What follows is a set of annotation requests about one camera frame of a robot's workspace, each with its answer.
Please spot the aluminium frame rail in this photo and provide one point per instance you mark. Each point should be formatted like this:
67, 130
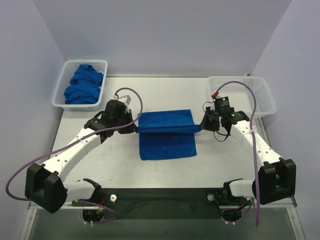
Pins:
275, 177

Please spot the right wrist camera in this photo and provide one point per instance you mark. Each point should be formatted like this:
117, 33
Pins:
221, 104

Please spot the crumpled blue towels in basket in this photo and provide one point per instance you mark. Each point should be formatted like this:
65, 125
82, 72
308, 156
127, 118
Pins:
84, 87

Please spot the white perforated right basket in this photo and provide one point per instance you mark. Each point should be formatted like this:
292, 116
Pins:
240, 97

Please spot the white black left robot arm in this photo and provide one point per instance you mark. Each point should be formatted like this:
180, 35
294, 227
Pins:
45, 183

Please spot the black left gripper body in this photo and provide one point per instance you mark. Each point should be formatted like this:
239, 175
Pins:
128, 122

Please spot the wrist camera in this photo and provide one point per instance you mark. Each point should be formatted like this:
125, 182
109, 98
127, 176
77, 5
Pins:
125, 99
221, 104

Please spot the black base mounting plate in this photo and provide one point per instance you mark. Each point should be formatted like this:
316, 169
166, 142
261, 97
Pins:
160, 204

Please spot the white perforated left basket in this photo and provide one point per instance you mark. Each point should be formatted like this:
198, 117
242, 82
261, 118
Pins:
67, 72

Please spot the white perforated basket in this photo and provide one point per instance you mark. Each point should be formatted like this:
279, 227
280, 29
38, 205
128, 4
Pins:
240, 97
67, 72

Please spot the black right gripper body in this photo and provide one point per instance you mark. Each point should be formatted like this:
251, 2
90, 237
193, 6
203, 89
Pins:
208, 122

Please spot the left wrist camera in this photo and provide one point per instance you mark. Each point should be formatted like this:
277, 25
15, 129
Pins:
125, 99

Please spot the blue towel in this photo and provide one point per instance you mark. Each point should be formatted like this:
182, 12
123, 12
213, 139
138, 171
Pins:
166, 135

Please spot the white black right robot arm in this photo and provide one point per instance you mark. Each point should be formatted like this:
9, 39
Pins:
274, 176

